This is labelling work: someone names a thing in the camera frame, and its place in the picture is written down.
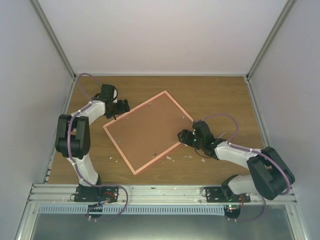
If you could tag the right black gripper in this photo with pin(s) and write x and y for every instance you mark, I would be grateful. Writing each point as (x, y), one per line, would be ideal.
(185, 138)

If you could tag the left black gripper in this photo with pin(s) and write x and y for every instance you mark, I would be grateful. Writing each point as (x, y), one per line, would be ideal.
(121, 109)

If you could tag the pink picture frame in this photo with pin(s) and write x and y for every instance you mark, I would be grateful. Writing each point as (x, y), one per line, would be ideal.
(149, 131)

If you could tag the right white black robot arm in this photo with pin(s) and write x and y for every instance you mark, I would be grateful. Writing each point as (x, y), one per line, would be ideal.
(269, 176)

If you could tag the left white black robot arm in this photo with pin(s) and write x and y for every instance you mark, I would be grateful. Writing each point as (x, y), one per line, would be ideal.
(73, 137)

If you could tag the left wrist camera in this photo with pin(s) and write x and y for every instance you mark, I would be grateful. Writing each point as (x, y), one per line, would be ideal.
(115, 94)

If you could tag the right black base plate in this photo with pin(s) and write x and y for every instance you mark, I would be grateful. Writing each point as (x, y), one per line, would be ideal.
(217, 194)

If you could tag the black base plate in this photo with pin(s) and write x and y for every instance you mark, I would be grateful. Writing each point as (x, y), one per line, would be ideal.
(217, 194)
(100, 195)

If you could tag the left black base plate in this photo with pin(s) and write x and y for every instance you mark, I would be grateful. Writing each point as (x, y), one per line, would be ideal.
(100, 195)

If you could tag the grey slotted cable duct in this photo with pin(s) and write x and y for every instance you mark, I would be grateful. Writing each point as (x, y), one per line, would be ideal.
(137, 209)

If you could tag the aluminium mounting rail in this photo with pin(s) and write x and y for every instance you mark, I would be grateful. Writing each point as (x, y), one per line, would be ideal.
(137, 195)

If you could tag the left vertical aluminium post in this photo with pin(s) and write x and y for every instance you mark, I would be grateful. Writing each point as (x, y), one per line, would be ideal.
(52, 36)

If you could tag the vertical aluminium post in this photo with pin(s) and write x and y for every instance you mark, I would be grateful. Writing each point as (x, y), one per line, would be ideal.
(52, 36)
(289, 4)

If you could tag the right vertical aluminium post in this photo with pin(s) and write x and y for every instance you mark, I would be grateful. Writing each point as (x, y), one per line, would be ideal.
(289, 4)

